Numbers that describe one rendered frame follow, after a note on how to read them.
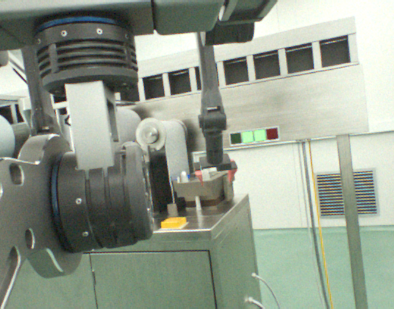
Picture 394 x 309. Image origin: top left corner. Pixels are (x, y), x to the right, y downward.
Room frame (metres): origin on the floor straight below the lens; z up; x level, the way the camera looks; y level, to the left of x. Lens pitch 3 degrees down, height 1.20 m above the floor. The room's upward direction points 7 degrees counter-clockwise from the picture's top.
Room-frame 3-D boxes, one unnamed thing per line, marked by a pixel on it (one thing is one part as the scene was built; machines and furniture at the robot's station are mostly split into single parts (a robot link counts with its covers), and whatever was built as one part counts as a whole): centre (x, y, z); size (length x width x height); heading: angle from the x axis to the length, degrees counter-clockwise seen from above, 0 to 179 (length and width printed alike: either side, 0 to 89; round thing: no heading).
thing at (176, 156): (1.60, 0.10, 1.11); 0.23 x 0.01 x 0.18; 161
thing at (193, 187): (1.60, -0.02, 1.00); 0.40 x 0.16 x 0.06; 161
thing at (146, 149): (1.48, 0.25, 1.05); 0.06 x 0.05 x 0.31; 161
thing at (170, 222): (1.23, 0.13, 0.91); 0.07 x 0.07 x 0.02; 71
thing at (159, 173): (1.67, 0.19, 1.00); 0.33 x 0.07 x 0.20; 161
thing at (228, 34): (0.71, -0.09, 1.43); 0.10 x 0.05 x 0.09; 6
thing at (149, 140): (1.49, 0.20, 1.25); 0.07 x 0.02 x 0.07; 71
